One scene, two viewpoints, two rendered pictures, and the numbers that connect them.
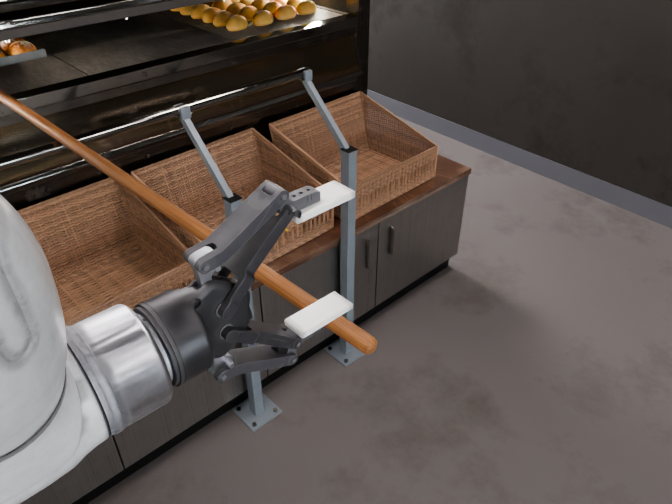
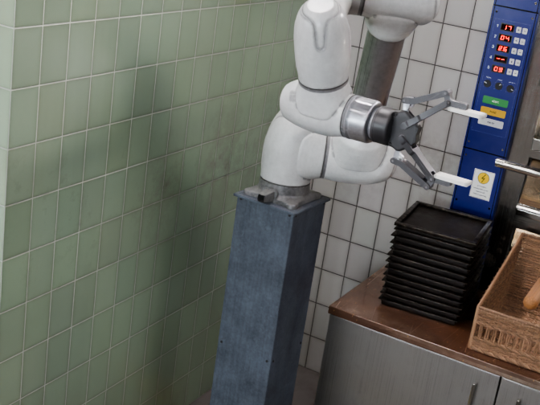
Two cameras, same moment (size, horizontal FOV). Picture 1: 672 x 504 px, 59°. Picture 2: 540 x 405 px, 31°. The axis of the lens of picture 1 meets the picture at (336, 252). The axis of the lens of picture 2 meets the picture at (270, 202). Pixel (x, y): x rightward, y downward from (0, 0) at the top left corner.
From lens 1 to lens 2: 1.65 m
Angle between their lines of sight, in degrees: 63
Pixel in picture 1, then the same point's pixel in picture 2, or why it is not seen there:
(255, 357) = (411, 168)
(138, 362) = (361, 109)
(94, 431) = (336, 119)
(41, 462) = (317, 107)
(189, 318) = (387, 113)
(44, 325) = (329, 47)
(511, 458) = not seen: outside the picture
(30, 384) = (318, 61)
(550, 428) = not seen: outside the picture
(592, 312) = not seen: outside the picture
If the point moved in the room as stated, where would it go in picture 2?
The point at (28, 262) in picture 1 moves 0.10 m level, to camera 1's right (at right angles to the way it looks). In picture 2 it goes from (333, 29) to (352, 40)
